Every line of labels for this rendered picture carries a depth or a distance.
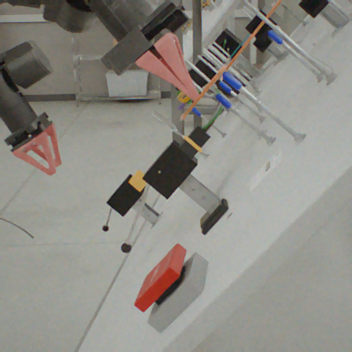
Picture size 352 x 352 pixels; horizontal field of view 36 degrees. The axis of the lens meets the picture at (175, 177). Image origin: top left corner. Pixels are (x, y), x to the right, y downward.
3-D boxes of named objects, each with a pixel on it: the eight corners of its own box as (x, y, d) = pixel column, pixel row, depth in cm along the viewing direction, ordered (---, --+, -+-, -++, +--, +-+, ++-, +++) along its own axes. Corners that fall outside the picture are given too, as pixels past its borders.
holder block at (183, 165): (169, 192, 68) (144, 173, 67) (198, 159, 67) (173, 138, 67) (167, 199, 64) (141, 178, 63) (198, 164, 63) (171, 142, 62)
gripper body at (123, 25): (122, 71, 64) (82, 21, 63) (188, 12, 61) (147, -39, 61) (110, 73, 57) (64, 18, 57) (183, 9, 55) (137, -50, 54)
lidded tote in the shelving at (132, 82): (106, 97, 766) (104, 73, 756) (108, 92, 806) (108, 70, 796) (148, 95, 767) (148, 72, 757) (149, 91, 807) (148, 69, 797)
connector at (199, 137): (184, 165, 66) (171, 154, 66) (209, 135, 66) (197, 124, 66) (185, 166, 63) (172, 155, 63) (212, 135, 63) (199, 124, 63)
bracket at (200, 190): (207, 208, 68) (177, 183, 68) (220, 194, 68) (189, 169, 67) (208, 217, 64) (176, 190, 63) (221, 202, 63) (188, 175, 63)
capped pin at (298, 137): (293, 147, 52) (209, 75, 51) (302, 136, 53) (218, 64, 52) (300, 144, 51) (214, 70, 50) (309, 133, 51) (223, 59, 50)
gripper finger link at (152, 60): (184, 109, 64) (133, 47, 63) (231, 70, 62) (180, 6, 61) (177, 115, 57) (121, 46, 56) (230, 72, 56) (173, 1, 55)
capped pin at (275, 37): (325, 77, 64) (270, 29, 63) (317, 85, 65) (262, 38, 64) (328, 71, 65) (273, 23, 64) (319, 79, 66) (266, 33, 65)
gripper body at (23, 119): (51, 119, 103) (28, 86, 101) (39, 130, 93) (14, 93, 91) (23, 136, 104) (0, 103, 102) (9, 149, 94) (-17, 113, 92)
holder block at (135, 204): (131, 246, 110) (93, 215, 109) (169, 205, 106) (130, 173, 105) (126, 256, 105) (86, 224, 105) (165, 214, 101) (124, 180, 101)
